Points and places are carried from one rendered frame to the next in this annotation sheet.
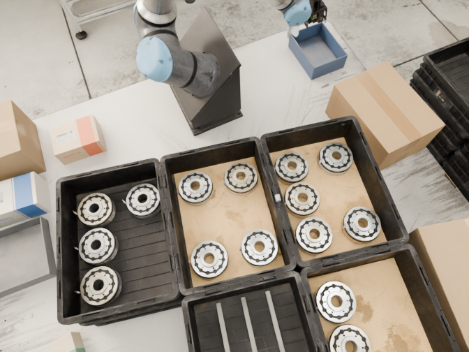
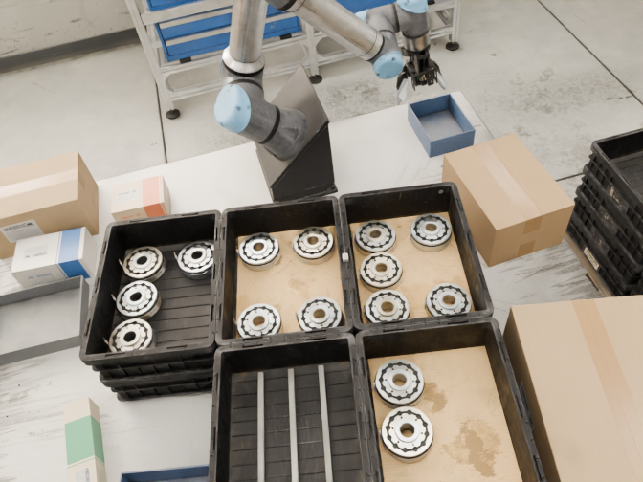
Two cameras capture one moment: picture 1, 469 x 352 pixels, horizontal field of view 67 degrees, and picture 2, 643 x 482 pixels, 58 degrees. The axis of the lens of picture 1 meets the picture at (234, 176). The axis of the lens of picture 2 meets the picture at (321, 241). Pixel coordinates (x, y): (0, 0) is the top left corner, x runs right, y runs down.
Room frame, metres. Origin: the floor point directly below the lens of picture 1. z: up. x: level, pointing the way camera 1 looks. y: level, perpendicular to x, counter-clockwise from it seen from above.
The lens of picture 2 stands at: (-0.48, -0.22, 2.01)
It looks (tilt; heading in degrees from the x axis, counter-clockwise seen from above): 51 degrees down; 11
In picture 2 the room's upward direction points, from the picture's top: 9 degrees counter-clockwise
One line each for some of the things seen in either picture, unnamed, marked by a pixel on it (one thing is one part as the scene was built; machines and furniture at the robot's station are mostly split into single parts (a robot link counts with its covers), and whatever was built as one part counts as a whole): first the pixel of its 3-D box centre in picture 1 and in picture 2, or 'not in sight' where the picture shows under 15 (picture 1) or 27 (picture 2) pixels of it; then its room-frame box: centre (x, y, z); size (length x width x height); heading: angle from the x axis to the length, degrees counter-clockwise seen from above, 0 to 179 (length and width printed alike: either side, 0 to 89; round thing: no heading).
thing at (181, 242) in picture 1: (224, 215); (285, 278); (0.32, 0.04, 0.87); 0.40 x 0.30 x 0.11; 8
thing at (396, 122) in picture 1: (380, 117); (501, 198); (0.66, -0.52, 0.78); 0.30 x 0.22 x 0.16; 22
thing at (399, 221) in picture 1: (328, 186); (409, 251); (0.37, -0.26, 0.92); 0.40 x 0.30 x 0.02; 8
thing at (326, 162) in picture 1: (336, 156); (431, 229); (0.48, -0.32, 0.86); 0.10 x 0.10 x 0.01
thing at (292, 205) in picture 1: (302, 198); (381, 269); (0.36, -0.19, 0.86); 0.10 x 0.10 x 0.01
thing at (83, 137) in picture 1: (78, 139); (141, 202); (0.70, 0.55, 0.74); 0.16 x 0.12 x 0.07; 106
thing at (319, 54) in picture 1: (316, 50); (439, 124); (1.03, -0.38, 0.74); 0.20 x 0.15 x 0.07; 19
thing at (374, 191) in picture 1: (324, 192); (409, 264); (0.37, -0.26, 0.87); 0.40 x 0.30 x 0.11; 8
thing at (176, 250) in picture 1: (223, 209); (282, 266); (0.32, 0.04, 0.92); 0.40 x 0.30 x 0.02; 8
